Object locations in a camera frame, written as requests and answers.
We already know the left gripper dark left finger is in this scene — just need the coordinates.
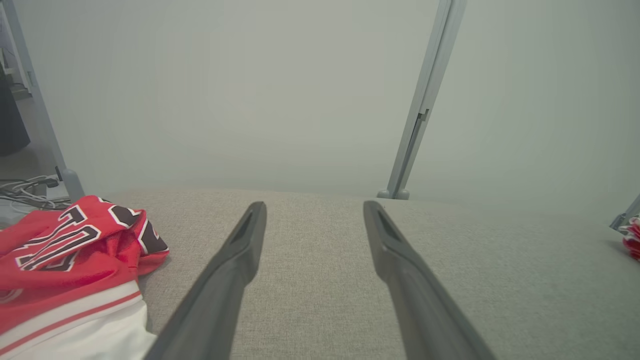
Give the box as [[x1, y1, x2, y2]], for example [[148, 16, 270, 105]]
[[144, 201, 267, 360]]

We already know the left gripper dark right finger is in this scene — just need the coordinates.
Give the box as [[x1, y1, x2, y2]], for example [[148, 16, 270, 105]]
[[363, 200, 496, 360]]

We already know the red white crumpled cloth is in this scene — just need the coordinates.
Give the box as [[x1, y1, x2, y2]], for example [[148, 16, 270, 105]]
[[619, 215, 640, 262]]

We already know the red white sports jersey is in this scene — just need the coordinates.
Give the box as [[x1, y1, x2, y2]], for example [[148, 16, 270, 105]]
[[0, 195, 170, 360]]

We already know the dark grey box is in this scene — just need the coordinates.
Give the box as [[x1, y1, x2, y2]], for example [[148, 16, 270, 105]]
[[0, 75, 32, 157]]

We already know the dark grey floor cable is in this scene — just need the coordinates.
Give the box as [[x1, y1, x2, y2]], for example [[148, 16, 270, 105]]
[[0, 182, 72, 211]]

